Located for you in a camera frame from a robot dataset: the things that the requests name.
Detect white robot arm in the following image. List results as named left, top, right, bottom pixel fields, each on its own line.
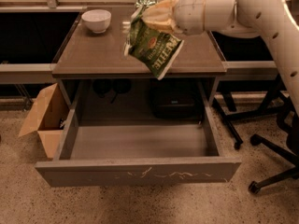
left=142, top=0, right=299, bottom=114

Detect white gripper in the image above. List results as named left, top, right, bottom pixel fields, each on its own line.
left=142, top=0, right=206, bottom=35

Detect grey open drawer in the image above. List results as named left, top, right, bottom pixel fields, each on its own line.
left=36, top=106, right=241, bottom=187

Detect crumpled green snack bag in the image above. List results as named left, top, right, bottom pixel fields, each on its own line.
left=135, top=0, right=158, bottom=8

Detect brown counter cabinet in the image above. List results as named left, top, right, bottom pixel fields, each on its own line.
left=52, top=7, right=225, bottom=126

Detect green jalapeno chip bag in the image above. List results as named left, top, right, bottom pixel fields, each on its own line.
left=123, top=6, right=184, bottom=80

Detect open cardboard box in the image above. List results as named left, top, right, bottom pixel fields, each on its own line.
left=19, top=83, right=69, bottom=159

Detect black stand legs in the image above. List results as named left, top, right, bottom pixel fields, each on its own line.
left=212, top=75, right=287, bottom=150

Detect white ceramic bowl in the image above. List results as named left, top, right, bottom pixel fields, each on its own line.
left=81, top=9, right=111, bottom=34

